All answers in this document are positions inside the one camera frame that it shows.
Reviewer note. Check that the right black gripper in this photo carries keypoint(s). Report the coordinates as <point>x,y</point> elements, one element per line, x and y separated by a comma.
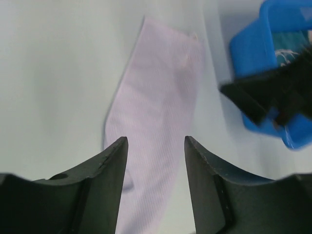
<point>289,91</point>

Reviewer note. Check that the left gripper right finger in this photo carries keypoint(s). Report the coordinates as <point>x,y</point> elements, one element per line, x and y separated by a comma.
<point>228,200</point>

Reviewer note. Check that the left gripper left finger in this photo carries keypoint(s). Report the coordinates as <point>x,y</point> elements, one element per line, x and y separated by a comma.
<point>82,200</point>

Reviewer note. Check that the blue plastic bin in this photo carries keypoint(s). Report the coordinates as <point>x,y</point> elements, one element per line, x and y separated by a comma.
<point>252,50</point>

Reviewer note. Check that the Doraemon teal beige towel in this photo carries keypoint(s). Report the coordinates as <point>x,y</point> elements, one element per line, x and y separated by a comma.
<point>288,45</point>

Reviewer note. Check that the lavender white cloth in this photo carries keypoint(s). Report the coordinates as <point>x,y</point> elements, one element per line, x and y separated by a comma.
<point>154,108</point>

